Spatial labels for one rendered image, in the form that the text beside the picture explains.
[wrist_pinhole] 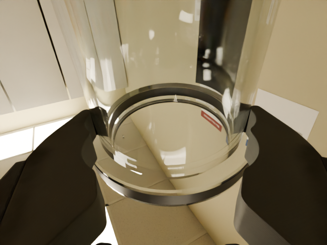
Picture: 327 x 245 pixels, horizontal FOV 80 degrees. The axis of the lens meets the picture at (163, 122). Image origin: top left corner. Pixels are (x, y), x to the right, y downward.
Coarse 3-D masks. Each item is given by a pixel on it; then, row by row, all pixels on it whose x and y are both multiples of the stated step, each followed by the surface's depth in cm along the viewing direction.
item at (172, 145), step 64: (64, 0) 6; (128, 0) 5; (192, 0) 5; (256, 0) 6; (128, 64) 6; (192, 64) 6; (256, 64) 7; (128, 128) 8; (192, 128) 8; (192, 192) 9
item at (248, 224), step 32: (256, 128) 9; (288, 128) 9; (256, 160) 7; (288, 160) 7; (320, 160) 7; (256, 192) 6; (288, 192) 6; (320, 192) 6; (256, 224) 6; (288, 224) 5; (320, 224) 5
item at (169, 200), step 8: (96, 168) 11; (104, 176) 10; (240, 176) 10; (112, 184) 10; (224, 184) 9; (232, 184) 10; (120, 192) 10; (128, 192) 10; (136, 192) 9; (200, 192) 9; (208, 192) 9; (216, 192) 10; (144, 200) 10; (152, 200) 9; (160, 200) 9; (168, 200) 9; (176, 200) 9; (184, 200) 9; (192, 200) 9; (200, 200) 10
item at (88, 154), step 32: (64, 128) 9; (32, 160) 8; (64, 160) 7; (32, 192) 6; (64, 192) 6; (96, 192) 6; (0, 224) 5; (32, 224) 5; (64, 224) 5; (96, 224) 6
